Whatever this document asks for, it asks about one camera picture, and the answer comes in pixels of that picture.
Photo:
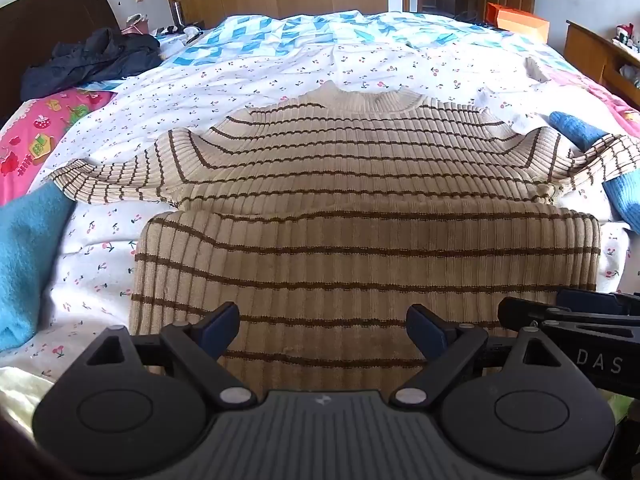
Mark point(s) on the orange box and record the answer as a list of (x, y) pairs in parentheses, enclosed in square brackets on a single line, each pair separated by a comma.
[(520, 22)]

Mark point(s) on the blue fleece cloth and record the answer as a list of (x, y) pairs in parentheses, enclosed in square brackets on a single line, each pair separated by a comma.
[(27, 260)]

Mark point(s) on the cherry print bedsheet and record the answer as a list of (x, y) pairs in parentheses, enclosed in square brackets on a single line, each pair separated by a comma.
[(150, 110)]

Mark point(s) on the pale yellow cloth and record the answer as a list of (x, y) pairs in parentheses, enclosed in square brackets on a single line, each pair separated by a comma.
[(20, 395)]

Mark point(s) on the beige brown striped sweater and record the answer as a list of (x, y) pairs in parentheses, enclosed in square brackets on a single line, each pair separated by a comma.
[(350, 185)]

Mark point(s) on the blue knit sweater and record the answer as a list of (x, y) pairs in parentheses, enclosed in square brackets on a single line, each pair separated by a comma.
[(620, 195)]

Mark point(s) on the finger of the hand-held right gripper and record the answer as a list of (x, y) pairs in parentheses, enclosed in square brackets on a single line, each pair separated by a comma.
[(525, 312), (600, 302)]

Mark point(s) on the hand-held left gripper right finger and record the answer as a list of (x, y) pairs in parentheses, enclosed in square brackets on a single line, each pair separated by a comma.
[(425, 330)]

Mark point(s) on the pink printed pillow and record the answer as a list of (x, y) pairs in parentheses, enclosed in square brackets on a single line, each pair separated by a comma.
[(35, 135)]

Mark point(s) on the wooden shelf unit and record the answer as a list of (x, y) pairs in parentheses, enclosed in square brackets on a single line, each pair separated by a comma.
[(595, 57)]

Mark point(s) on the dark wooden headboard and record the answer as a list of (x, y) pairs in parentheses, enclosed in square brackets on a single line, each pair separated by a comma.
[(45, 15)]

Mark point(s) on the pink cartoon blanket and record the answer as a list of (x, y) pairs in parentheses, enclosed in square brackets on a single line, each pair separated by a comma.
[(590, 87)]

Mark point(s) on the red white figurine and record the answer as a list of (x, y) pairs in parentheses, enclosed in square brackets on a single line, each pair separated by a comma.
[(624, 35)]

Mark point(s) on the blue white patterned quilt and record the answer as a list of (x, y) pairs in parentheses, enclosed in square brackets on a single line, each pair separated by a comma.
[(240, 40)]

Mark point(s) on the dark jacket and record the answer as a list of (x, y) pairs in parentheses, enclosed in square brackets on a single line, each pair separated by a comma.
[(90, 60)]

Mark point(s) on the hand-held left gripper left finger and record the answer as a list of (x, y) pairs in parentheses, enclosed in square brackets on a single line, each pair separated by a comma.
[(221, 325)]

